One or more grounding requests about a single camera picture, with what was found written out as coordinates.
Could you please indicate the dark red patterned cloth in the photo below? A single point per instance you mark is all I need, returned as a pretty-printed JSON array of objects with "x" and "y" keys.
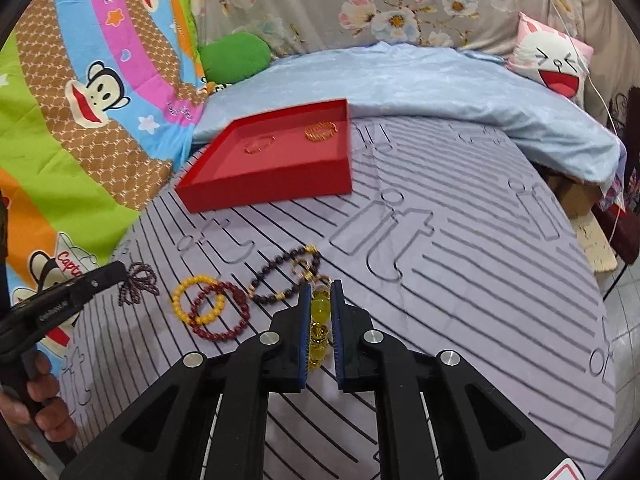
[{"x": 625, "y": 230}]

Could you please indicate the red box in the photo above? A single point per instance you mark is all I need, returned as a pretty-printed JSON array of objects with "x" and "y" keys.
[{"x": 260, "y": 190}]

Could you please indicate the cartoon monkey blanket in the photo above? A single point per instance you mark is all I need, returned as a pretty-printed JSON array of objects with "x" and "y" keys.
[{"x": 75, "y": 135}]

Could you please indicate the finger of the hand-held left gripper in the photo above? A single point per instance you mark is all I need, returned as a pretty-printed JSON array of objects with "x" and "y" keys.
[{"x": 100, "y": 280}]

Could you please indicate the green pillow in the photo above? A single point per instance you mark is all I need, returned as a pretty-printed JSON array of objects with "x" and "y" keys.
[{"x": 235, "y": 57}]

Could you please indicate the grey striped bedsheet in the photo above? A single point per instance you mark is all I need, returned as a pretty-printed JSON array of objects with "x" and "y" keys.
[{"x": 450, "y": 285}]

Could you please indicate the thin rose gold bangle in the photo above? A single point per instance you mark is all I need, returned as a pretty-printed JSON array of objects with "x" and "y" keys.
[{"x": 273, "y": 142}]

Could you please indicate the person's left hand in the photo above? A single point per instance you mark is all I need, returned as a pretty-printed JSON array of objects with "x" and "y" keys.
[{"x": 45, "y": 397}]

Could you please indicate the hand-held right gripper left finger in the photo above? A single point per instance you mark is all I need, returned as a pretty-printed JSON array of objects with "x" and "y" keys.
[{"x": 302, "y": 345}]

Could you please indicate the pink rabbit pillow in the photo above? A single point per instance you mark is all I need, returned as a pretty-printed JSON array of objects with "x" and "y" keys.
[{"x": 550, "y": 60}]

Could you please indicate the light blue quilt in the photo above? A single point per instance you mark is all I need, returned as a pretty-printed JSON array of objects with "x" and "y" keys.
[{"x": 425, "y": 85}]

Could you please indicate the beige cardboard piece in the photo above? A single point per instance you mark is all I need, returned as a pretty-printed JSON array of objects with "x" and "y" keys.
[{"x": 595, "y": 240}]

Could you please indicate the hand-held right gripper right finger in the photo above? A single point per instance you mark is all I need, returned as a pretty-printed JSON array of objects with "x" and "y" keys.
[{"x": 340, "y": 345}]

